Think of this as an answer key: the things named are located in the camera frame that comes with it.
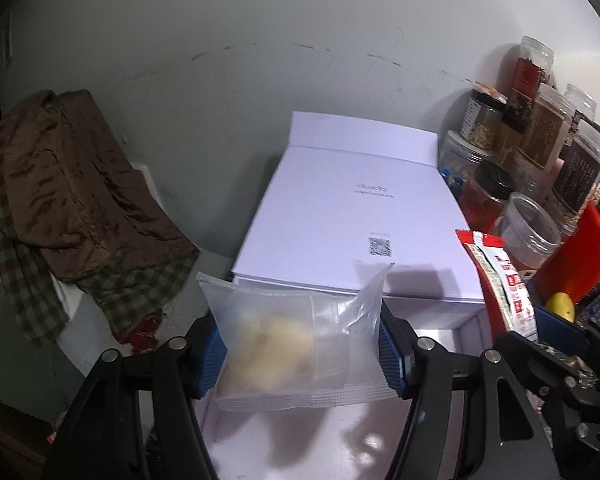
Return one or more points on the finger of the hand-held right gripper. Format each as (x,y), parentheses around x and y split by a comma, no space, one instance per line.
(557,321)
(530,355)

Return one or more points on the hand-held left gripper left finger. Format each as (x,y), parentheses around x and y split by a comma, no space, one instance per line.
(211,360)

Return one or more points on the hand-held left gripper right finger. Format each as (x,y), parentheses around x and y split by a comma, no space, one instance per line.
(393,360)

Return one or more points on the red white snack packet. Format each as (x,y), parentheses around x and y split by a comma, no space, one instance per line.
(502,285)

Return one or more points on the clear plastic bag beige contents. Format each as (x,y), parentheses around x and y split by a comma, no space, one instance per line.
(285,340)

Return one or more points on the white cardboard box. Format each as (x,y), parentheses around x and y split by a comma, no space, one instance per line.
(360,220)

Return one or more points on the yellow lemon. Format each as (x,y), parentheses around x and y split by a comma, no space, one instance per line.
(561,305)

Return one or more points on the red plastic bottle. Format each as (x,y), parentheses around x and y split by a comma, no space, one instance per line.
(582,252)

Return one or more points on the wide clear plastic jar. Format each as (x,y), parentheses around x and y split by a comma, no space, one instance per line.
(530,232)

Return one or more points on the black lid jar red contents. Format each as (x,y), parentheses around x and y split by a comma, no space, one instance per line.
(486,197)

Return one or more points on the jar with dark label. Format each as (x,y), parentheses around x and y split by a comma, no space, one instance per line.
(582,175)

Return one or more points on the clear empty plastic jar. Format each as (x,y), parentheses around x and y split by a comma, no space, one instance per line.
(461,154)

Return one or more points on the jar with brown contents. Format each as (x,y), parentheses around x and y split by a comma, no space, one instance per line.
(545,127)

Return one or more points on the green checked cloth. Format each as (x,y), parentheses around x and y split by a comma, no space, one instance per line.
(25,270)

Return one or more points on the black lid jar of nuts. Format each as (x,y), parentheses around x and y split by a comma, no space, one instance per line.
(482,117)

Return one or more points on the small clear lid jar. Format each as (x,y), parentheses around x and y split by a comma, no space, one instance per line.
(581,102)

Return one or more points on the brown quilted cloth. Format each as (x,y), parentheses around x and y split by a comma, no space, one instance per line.
(80,180)

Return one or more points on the tall jar red label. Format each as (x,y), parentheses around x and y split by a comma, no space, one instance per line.
(529,72)

